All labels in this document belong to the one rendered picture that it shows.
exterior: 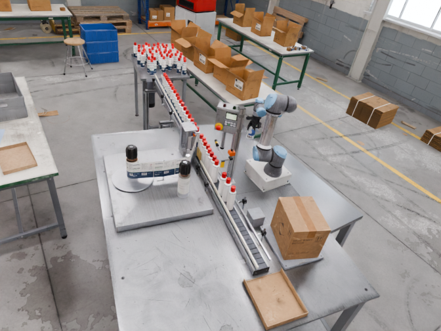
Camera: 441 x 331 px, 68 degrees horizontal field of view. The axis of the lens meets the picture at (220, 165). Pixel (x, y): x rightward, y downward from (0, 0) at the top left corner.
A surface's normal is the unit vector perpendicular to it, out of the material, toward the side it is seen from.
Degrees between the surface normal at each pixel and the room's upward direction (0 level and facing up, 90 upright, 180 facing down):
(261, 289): 0
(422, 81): 90
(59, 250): 0
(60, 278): 0
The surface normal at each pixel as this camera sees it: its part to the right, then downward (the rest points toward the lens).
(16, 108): 0.57, 0.55
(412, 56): -0.84, 0.23
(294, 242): 0.17, 0.61
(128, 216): 0.12, -0.79
